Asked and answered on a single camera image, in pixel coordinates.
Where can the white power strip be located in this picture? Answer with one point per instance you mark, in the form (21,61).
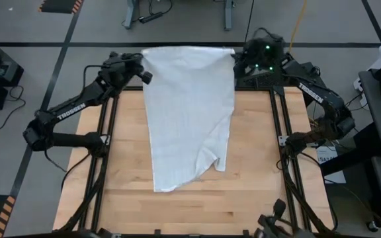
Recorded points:
(359,86)

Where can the white printed paper sheet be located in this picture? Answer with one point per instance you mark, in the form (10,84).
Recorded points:
(327,155)

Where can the black desk base beam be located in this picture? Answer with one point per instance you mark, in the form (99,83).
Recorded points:
(359,155)

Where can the grey desk leg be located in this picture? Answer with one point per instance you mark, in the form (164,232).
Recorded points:
(131,13)
(228,16)

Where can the black power strip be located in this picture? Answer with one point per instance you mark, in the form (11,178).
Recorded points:
(151,17)

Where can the black caster wheel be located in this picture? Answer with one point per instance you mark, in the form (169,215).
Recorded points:
(372,226)

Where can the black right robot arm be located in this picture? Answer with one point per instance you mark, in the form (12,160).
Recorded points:
(309,92)

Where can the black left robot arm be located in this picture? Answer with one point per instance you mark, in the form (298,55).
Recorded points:
(71,110)

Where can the white checked kitchen towel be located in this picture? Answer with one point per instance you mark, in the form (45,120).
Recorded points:
(187,115)

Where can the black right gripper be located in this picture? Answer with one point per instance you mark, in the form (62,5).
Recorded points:
(261,56)

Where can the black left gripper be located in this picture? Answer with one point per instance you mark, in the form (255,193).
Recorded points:
(121,74)

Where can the black metal table frame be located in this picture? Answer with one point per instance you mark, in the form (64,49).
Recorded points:
(274,105)

